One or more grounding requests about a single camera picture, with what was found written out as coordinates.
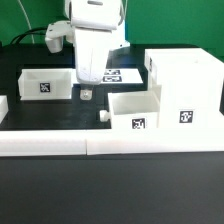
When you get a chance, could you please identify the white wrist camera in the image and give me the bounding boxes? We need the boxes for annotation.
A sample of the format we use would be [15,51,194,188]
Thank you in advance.
[45,20,74,53]

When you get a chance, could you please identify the white drawer cabinet frame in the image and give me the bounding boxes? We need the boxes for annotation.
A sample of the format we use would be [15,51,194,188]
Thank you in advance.
[144,48,224,129]

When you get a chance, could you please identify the white cable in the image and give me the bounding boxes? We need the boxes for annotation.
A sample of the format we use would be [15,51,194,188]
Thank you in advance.
[17,0,36,45]

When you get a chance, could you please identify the white drawer box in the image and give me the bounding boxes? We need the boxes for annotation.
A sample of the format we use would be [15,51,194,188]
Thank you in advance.
[99,91,160,131]
[18,69,72,100]

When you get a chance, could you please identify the black cables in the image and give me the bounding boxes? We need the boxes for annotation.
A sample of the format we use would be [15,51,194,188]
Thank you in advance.
[9,27,49,46]

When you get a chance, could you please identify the white front fence bar right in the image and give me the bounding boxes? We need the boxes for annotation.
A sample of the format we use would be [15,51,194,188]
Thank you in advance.
[86,128,224,155]

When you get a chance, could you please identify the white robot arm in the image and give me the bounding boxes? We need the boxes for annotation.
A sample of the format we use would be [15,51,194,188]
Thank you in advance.
[65,0,125,100]

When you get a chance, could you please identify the white front fence bar left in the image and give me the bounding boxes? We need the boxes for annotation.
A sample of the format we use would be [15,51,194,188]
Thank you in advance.
[0,131,87,157]

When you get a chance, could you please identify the white marker tag sheet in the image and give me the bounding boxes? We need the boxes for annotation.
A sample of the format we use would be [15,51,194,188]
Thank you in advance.
[101,68,143,84]

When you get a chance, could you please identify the white front drawer box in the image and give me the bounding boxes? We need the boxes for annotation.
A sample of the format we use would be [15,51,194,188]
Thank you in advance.
[99,91,160,131]

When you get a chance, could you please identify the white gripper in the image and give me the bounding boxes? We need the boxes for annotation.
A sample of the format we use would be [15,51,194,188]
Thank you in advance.
[70,0,122,100]

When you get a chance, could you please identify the white fence bar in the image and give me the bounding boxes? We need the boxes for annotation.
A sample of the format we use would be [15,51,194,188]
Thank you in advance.
[0,95,8,124]
[86,128,224,155]
[0,131,87,157]

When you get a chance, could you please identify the white rear drawer box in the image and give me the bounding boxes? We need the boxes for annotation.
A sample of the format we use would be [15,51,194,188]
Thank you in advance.
[18,69,72,100]

